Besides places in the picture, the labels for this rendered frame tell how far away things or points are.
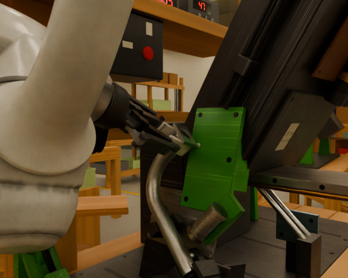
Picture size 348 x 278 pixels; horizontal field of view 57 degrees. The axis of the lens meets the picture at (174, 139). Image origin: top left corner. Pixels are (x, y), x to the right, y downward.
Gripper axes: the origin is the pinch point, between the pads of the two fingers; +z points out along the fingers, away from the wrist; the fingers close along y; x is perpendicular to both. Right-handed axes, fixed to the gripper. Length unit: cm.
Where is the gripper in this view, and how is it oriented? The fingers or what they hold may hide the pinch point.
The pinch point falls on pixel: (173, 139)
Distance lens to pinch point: 65.6
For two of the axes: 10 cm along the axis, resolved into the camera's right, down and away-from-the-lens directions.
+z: 5.9, 3.1, 7.5
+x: -7.2, 6.3, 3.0
